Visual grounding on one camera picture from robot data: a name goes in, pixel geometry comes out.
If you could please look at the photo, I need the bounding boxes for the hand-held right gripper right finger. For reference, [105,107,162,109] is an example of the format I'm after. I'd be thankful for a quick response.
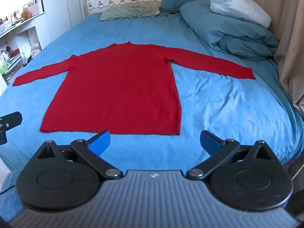
[186,130,273,181]

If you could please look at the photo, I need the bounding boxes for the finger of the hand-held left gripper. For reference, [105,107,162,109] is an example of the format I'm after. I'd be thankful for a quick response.
[0,111,23,145]

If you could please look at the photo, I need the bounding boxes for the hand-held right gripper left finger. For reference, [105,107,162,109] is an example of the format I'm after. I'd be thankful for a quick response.
[36,130,124,181]

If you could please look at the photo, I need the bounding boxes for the red knit sweater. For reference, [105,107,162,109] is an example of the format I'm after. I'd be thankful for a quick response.
[12,41,256,135]

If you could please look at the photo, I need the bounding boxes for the blue bed sheet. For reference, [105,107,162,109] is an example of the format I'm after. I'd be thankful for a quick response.
[0,13,304,171]

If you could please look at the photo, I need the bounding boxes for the row of small shelf bottles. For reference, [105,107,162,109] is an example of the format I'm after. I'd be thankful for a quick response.
[0,45,15,75]

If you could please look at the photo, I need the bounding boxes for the blue fluffy rug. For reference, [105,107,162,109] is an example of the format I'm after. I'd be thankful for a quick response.
[0,170,25,222]

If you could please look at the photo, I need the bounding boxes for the white plastic bag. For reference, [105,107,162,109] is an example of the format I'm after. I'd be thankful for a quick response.
[30,43,42,59]

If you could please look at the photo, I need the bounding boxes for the white shelf unit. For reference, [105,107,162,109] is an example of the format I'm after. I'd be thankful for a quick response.
[0,11,45,86]

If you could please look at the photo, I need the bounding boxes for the blue duvet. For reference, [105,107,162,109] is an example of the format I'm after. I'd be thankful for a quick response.
[180,0,279,61]

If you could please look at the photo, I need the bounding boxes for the white wardrobe with dark panel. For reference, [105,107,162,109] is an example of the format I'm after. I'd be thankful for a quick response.
[39,0,85,49]

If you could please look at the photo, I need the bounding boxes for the beige curtain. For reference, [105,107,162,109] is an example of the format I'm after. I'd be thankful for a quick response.
[223,0,304,124]

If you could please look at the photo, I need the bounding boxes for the green pillow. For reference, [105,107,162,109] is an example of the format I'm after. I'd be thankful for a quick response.
[99,4,160,21]

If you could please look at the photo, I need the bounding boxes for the white pillow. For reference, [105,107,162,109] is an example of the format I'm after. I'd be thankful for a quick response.
[210,0,272,28]

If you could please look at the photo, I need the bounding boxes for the black cable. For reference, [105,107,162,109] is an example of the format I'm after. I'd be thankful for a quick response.
[0,184,17,196]

